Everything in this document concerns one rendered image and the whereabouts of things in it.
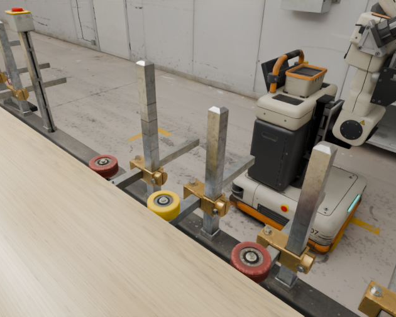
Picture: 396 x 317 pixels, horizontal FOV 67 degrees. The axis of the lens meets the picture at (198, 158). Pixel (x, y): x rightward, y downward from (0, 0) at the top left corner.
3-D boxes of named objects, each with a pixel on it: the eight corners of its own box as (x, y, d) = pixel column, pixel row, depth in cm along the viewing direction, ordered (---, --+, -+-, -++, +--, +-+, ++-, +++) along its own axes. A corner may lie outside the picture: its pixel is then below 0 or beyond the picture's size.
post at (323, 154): (278, 288, 83) (320, 137, 57) (290, 295, 81) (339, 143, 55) (271, 297, 81) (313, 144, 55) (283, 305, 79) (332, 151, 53)
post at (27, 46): (53, 127, 147) (26, 29, 122) (58, 130, 144) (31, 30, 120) (43, 130, 144) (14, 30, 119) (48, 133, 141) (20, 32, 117)
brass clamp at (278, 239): (265, 235, 80) (268, 222, 77) (313, 263, 73) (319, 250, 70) (253, 249, 76) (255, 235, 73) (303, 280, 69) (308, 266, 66)
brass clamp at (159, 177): (143, 165, 107) (141, 153, 104) (169, 181, 100) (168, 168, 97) (129, 173, 103) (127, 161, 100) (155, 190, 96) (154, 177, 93)
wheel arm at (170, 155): (193, 144, 120) (193, 134, 118) (199, 147, 119) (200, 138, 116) (100, 196, 92) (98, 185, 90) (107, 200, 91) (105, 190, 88)
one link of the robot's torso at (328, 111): (310, 144, 167) (322, 103, 154) (330, 127, 185) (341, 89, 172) (360, 163, 153) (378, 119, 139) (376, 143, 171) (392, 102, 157)
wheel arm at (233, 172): (246, 162, 106) (247, 152, 103) (254, 166, 104) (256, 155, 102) (154, 231, 78) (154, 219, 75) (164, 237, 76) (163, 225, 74)
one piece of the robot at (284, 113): (241, 191, 192) (258, 59, 146) (281, 158, 227) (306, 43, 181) (288, 216, 174) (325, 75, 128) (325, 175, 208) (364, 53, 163)
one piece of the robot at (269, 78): (264, 105, 166) (255, 65, 160) (293, 90, 188) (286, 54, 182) (283, 103, 158) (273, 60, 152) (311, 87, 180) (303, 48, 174)
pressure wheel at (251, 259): (260, 312, 61) (269, 277, 55) (222, 299, 63) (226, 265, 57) (266, 280, 67) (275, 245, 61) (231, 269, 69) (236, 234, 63)
